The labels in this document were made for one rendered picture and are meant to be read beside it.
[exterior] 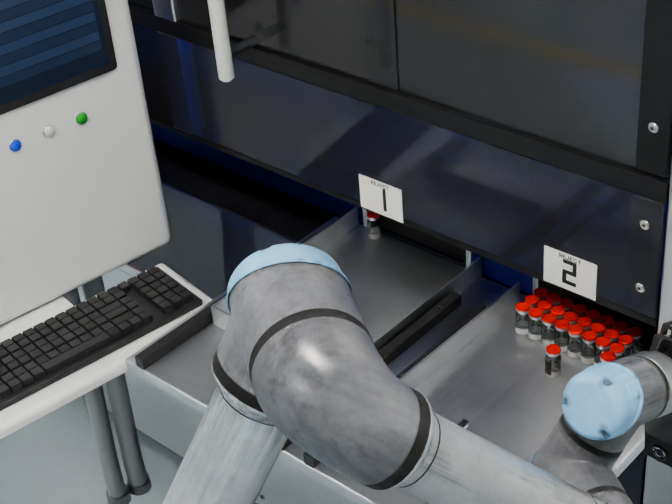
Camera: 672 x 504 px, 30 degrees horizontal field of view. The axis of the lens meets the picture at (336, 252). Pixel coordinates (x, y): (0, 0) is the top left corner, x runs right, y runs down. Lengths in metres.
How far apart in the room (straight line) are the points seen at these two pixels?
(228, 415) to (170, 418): 1.62
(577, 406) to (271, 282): 0.37
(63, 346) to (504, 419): 0.73
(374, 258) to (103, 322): 0.45
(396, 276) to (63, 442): 1.36
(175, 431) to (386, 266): 0.97
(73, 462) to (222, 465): 1.86
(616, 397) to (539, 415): 0.43
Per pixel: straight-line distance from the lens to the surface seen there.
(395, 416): 1.08
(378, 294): 1.96
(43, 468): 3.10
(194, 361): 1.88
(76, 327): 2.08
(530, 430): 1.72
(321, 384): 1.06
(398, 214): 1.92
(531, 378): 1.80
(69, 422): 3.20
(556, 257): 1.76
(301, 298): 1.12
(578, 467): 1.37
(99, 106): 2.09
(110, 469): 2.61
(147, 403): 2.87
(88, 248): 2.19
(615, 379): 1.33
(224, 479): 1.25
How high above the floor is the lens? 2.05
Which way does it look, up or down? 34 degrees down
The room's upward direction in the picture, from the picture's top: 5 degrees counter-clockwise
